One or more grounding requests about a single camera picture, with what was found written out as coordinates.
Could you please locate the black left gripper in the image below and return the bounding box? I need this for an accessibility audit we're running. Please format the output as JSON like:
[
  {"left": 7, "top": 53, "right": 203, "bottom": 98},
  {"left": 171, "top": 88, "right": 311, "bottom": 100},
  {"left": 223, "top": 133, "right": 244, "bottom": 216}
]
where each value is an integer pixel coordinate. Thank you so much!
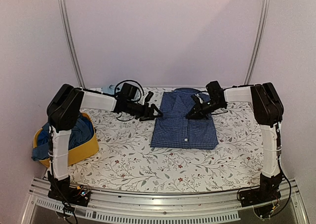
[{"left": 126, "top": 100, "right": 163, "bottom": 122}]

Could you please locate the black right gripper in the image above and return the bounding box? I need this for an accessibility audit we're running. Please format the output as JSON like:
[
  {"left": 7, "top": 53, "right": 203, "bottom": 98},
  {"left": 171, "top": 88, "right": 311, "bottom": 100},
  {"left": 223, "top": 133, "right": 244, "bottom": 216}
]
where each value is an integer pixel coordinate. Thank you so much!
[{"left": 186, "top": 98, "right": 225, "bottom": 119}]

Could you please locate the blue checkered shirt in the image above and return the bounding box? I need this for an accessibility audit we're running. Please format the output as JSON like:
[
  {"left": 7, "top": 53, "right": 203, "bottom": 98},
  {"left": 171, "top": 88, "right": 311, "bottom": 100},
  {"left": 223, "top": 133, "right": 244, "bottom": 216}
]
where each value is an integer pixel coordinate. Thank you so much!
[{"left": 150, "top": 88, "right": 219, "bottom": 150}]

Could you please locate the light blue t-shirt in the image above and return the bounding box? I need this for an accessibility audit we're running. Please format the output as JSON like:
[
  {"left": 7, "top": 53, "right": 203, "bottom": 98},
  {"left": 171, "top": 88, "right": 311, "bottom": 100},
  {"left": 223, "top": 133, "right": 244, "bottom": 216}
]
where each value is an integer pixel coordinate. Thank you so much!
[{"left": 101, "top": 85, "right": 116, "bottom": 95}]

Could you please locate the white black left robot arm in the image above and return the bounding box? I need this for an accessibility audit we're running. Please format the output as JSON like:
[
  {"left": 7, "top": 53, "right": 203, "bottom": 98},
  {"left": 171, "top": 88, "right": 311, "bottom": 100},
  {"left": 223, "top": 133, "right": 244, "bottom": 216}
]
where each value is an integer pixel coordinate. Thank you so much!
[{"left": 46, "top": 83, "right": 163, "bottom": 180}]

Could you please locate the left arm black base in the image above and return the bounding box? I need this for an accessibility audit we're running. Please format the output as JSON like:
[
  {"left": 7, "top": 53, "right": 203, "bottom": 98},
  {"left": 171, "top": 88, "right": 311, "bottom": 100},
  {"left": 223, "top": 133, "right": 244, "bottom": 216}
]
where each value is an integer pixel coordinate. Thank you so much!
[{"left": 48, "top": 181, "right": 91, "bottom": 207}]

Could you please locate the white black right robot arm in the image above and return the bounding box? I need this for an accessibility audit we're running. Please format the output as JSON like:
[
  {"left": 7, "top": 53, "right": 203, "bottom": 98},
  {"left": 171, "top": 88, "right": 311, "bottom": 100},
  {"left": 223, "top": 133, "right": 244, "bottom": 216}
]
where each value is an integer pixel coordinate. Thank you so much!
[{"left": 186, "top": 81, "right": 284, "bottom": 202}]

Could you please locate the yellow laundry basket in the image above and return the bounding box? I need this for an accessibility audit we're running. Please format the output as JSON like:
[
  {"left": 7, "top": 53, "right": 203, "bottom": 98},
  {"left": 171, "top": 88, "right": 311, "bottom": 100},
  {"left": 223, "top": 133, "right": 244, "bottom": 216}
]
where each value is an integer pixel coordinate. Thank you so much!
[{"left": 33, "top": 113, "right": 99, "bottom": 168}]

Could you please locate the floral patterned table cloth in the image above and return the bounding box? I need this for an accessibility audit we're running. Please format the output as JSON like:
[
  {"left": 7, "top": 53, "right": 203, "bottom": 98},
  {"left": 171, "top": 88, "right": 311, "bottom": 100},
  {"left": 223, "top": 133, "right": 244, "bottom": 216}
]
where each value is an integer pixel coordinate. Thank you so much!
[{"left": 66, "top": 90, "right": 279, "bottom": 193}]

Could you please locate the dark blue garment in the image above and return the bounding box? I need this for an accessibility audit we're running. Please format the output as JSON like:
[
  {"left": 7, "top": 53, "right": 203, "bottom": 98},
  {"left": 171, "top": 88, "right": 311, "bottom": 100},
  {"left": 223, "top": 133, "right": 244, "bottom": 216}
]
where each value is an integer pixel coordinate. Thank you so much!
[{"left": 32, "top": 114, "right": 94, "bottom": 161}]

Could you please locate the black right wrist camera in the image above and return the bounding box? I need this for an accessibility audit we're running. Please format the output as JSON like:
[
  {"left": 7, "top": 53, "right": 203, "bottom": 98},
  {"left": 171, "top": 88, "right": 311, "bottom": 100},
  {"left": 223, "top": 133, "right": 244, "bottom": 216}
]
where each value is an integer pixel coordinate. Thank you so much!
[{"left": 206, "top": 81, "right": 222, "bottom": 99}]

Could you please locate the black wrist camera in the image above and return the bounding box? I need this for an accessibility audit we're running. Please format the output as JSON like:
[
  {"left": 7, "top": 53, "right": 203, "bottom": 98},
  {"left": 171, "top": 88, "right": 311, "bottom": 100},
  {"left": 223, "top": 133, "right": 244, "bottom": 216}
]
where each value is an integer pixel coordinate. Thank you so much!
[
  {"left": 119, "top": 83, "right": 138, "bottom": 100},
  {"left": 206, "top": 81, "right": 222, "bottom": 99}
]

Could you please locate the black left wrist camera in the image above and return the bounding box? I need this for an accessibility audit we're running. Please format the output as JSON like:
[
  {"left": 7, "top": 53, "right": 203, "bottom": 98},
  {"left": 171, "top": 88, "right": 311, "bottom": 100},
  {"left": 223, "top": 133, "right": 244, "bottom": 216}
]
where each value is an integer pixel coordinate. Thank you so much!
[{"left": 119, "top": 83, "right": 138, "bottom": 100}]

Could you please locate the right aluminium frame post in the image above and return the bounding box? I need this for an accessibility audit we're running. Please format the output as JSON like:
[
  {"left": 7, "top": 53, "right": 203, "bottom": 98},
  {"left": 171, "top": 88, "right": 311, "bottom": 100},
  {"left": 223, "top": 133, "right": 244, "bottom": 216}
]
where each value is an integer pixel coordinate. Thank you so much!
[{"left": 243, "top": 0, "right": 270, "bottom": 85}]

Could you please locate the aluminium frame post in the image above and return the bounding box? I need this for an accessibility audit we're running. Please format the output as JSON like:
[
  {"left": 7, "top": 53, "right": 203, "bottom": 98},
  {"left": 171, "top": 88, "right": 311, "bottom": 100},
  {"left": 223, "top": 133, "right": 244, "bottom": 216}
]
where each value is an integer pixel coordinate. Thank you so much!
[
  {"left": 243, "top": 0, "right": 270, "bottom": 85},
  {"left": 58, "top": 0, "right": 86, "bottom": 88}
]

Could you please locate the left aluminium frame post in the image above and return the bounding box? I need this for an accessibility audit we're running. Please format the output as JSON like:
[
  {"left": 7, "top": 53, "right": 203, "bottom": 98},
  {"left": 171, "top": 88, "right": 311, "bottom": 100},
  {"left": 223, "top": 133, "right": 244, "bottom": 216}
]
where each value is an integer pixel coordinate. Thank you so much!
[{"left": 58, "top": 0, "right": 86, "bottom": 88}]

